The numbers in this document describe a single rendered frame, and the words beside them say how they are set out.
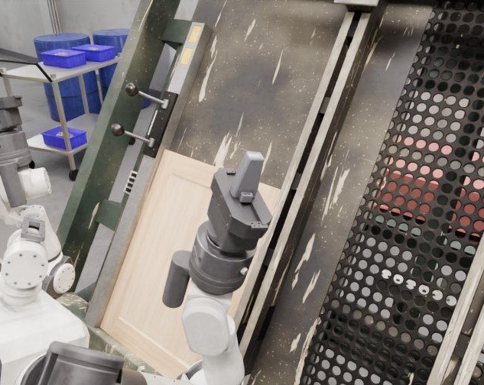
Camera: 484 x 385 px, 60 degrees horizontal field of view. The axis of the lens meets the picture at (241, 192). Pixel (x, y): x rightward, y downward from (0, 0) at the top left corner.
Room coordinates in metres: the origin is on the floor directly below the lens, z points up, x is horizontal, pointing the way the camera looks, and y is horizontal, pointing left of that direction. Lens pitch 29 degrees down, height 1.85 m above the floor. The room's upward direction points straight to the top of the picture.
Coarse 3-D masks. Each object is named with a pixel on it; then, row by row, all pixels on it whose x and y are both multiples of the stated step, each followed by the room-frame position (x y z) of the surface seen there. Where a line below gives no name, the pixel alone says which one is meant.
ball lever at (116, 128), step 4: (116, 124) 1.12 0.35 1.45; (120, 124) 1.13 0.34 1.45; (112, 128) 1.11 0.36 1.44; (116, 128) 1.11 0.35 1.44; (120, 128) 1.11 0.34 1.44; (124, 128) 1.12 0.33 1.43; (112, 132) 1.11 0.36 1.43; (116, 132) 1.11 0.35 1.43; (120, 132) 1.11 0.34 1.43; (124, 132) 1.13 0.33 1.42; (128, 132) 1.13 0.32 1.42; (116, 136) 1.11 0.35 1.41; (132, 136) 1.13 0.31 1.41; (136, 136) 1.14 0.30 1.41; (140, 140) 1.14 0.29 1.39; (144, 140) 1.14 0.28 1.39; (148, 140) 1.15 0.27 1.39; (152, 140) 1.15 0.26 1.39; (148, 144) 1.14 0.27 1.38; (152, 144) 1.14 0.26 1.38
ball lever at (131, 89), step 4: (128, 84) 1.17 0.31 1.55; (132, 84) 1.17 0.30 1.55; (128, 88) 1.16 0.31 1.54; (132, 88) 1.16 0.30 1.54; (136, 88) 1.17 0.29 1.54; (128, 92) 1.16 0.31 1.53; (132, 92) 1.16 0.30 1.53; (136, 92) 1.17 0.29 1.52; (140, 92) 1.18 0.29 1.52; (132, 96) 1.17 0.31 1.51; (144, 96) 1.18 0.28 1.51; (148, 96) 1.19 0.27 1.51; (152, 100) 1.19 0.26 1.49; (156, 100) 1.19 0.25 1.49; (160, 100) 1.20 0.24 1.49; (164, 100) 1.20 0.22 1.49; (168, 100) 1.20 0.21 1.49; (164, 104) 1.19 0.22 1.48; (168, 104) 1.20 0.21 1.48
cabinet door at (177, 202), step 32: (192, 160) 1.08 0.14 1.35; (160, 192) 1.07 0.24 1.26; (192, 192) 1.02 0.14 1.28; (160, 224) 1.01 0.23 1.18; (192, 224) 0.96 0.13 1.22; (128, 256) 1.00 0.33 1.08; (160, 256) 0.95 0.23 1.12; (128, 288) 0.93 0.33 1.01; (160, 288) 0.89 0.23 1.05; (128, 320) 0.88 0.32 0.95; (160, 320) 0.84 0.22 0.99; (160, 352) 0.78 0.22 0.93; (192, 352) 0.74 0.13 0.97
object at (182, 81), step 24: (192, 24) 1.34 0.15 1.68; (192, 48) 1.29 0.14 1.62; (192, 72) 1.26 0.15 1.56; (168, 144) 1.17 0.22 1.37; (144, 168) 1.13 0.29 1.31; (144, 192) 1.08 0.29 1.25; (120, 240) 1.02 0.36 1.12; (120, 264) 0.99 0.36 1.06; (96, 288) 0.96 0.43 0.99; (96, 312) 0.91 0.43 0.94
